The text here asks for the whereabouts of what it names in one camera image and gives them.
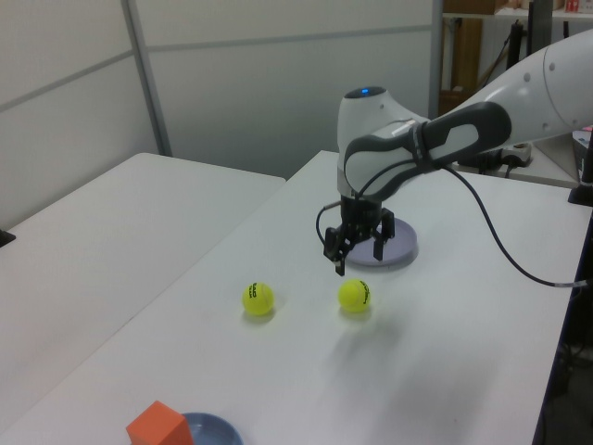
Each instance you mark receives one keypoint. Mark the brown wooden board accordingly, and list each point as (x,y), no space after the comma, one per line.
(465,55)

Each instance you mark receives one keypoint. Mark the black stand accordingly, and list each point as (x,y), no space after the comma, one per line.
(515,44)

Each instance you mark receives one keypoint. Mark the orange cube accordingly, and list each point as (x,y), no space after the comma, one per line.
(157,424)

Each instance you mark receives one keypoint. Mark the black table clamp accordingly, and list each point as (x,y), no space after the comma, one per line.
(6,238)

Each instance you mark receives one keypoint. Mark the red and white box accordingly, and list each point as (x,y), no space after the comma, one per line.
(574,5)

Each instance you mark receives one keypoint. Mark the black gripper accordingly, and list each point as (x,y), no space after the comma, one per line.
(361,218)

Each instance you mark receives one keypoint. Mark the yellow tennis ball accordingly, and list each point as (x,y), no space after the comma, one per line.
(355,295)
(258,299)

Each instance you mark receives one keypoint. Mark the white power strip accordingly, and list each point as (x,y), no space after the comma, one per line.
(519,154)

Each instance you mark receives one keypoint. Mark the grey partition post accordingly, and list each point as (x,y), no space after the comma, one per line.
(148,79)
(437,55)

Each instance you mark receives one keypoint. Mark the blue plate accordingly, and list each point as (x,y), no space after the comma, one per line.
(213,428)

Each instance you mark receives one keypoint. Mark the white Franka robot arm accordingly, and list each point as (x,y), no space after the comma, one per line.
(366,120)

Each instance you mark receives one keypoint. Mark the purple plate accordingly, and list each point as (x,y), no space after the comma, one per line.
(404,241)

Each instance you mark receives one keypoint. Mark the white background desk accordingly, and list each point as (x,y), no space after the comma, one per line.
(546,169)

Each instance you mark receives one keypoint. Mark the black clamped pole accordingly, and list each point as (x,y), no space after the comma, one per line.
(583,194)

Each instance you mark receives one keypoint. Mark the black vertical bar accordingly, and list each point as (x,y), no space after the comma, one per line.
(539,25)

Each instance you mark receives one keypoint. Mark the black box with plug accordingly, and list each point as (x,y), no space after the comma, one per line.
(482,162)

